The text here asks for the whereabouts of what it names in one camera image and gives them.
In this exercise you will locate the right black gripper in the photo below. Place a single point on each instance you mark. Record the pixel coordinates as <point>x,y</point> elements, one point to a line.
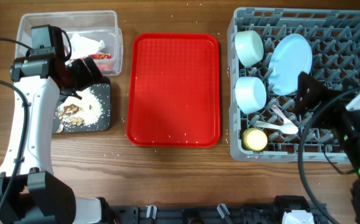
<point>317,94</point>

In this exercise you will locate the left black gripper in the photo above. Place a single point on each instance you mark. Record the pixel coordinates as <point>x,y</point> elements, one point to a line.
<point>87,79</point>

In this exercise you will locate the red snack wrapper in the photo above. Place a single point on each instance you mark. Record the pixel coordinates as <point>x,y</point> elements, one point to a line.
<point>104,61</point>

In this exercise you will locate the white napkin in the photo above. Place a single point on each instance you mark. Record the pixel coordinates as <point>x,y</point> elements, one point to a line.
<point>83,46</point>

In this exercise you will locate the white plastic fork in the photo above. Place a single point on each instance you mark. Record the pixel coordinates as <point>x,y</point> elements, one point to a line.
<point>277,110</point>

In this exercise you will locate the rice and food scraps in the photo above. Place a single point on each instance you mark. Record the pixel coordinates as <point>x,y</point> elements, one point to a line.
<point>76,114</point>

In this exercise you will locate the light blue plate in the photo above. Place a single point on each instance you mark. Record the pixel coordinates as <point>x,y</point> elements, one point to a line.
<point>292,56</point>

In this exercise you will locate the white plastic spoon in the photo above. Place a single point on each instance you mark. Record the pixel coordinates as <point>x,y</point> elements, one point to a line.
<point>286,128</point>

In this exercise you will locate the light blue food bowl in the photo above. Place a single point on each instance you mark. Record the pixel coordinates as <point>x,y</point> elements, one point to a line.
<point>250,94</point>

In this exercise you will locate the yellow plastic cup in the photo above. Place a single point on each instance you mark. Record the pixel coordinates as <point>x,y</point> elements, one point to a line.
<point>253,139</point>

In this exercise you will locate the mint green bowl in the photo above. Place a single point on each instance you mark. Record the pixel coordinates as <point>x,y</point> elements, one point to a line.
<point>249,47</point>

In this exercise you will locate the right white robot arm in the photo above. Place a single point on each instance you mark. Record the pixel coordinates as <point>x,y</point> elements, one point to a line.
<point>314,123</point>

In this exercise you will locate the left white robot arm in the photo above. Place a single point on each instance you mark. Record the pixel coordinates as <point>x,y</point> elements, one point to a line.
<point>29,191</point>

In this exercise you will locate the black food waste tray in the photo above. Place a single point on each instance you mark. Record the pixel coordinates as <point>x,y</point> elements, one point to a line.
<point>103,93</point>

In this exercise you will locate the clear plastic waste bin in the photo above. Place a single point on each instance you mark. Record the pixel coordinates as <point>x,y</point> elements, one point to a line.
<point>96,25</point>

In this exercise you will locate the grey dishwasher rack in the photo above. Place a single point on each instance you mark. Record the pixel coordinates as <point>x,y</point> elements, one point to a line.
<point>334,36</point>

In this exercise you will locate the red plastic tray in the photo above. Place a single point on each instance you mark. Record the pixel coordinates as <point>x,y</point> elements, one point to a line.
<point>174,91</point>

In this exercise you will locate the black mounting rail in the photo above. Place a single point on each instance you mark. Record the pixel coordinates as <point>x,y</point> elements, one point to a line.
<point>219,214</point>

